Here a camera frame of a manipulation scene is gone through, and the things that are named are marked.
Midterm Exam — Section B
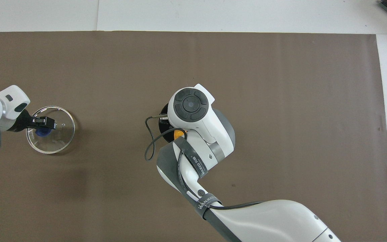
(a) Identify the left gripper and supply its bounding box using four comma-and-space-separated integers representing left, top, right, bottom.
8, 110, 39, 132

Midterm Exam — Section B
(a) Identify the black cable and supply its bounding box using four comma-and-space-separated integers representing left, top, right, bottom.
144, 114, 265, 211

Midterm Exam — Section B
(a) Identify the black pot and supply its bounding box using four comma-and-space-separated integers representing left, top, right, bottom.
159, 104, 181, 139

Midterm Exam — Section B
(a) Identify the glass lid with blue knob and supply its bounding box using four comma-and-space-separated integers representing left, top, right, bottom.
26, 106, 76, 154

